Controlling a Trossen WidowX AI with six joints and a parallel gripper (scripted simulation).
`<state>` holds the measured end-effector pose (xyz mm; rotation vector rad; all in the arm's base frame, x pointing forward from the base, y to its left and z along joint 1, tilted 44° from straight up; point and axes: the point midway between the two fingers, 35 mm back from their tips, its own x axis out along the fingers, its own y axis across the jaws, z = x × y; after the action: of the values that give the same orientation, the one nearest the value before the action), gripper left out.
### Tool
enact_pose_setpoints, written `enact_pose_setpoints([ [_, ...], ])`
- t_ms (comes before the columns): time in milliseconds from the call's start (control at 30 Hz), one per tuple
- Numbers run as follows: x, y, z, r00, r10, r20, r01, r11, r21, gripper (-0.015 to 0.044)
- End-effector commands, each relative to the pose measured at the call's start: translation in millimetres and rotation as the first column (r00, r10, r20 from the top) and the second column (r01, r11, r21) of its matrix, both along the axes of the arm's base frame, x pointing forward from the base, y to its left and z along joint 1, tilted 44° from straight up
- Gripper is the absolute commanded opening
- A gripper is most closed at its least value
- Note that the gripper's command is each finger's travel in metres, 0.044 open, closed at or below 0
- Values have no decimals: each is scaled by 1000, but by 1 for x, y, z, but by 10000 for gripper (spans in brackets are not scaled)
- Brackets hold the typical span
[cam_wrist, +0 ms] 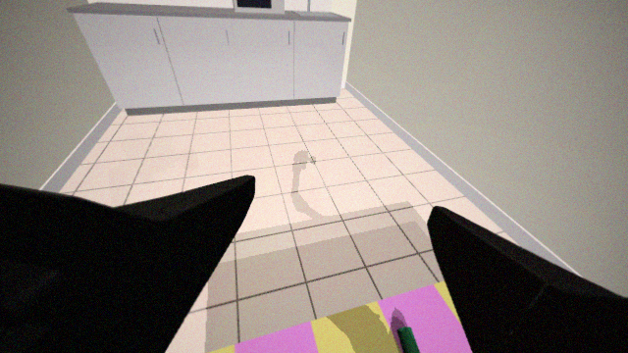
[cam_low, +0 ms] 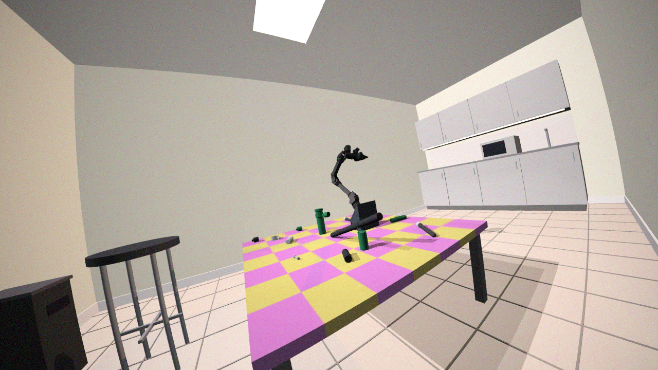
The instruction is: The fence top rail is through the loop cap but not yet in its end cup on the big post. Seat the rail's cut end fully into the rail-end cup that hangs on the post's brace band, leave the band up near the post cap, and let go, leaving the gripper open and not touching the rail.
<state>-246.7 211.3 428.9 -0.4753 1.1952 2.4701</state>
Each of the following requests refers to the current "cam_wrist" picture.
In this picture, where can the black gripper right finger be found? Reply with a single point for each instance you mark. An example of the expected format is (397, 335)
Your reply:
(509, 300)

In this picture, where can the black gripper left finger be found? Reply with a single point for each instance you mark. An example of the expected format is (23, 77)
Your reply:
(135, 270)

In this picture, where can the green cylinder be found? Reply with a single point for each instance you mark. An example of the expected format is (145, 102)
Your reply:
(407, 340)

